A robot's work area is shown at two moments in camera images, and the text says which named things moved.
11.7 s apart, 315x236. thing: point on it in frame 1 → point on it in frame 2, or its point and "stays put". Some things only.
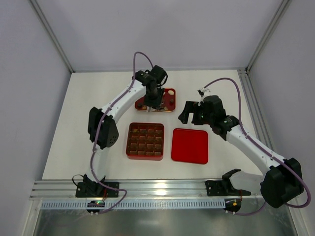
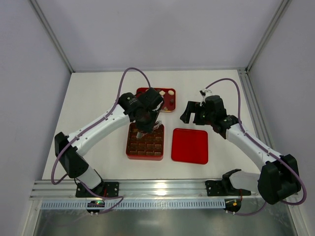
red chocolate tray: x=168 y=103 stays put
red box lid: x=189 y=146 stays put
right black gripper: x=195 y=114 stays put
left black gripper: x=154 y=102 → x=146 y=125
